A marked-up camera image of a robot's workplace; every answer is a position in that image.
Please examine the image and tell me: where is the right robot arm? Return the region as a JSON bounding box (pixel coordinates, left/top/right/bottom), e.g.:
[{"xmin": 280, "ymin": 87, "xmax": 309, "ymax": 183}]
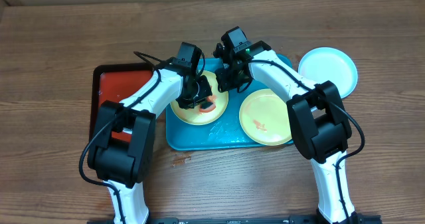
[{"xmin": 213, "ymin": 27, "xmax": 355, "ymax": 223}]

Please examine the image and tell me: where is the red and black tray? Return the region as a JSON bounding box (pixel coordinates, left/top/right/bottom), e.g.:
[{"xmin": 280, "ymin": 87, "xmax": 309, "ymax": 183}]
[{"xmin": 89, "ymin": 62, "xmax": 153, "ymax": 139}]

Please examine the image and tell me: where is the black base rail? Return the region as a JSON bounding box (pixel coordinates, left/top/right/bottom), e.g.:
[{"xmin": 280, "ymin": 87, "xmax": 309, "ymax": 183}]
[{"xmin": 87, "ymin": 213, "xmax": 383, "ymax": 224}]

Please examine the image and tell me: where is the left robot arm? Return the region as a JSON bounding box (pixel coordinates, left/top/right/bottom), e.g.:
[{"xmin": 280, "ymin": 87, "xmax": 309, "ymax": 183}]
[{"xmin": 78, "ymin": 43, "xmax": 212, "ymax": 223}]

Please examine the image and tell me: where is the light blue plate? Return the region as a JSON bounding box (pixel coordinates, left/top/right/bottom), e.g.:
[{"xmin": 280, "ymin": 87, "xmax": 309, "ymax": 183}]
[{"xmin": 298, "ymin": 47, "xmax": 358, "ymax": 98}]

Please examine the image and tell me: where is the green plate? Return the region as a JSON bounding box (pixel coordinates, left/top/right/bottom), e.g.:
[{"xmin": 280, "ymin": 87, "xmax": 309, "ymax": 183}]
[
  {"xmin": 239, "ymin": 89, "xmax": 292, "ymax": 146},
  {"xmin": 171, "ymin": 70, "xmax": 228, "ymax": 125}
]

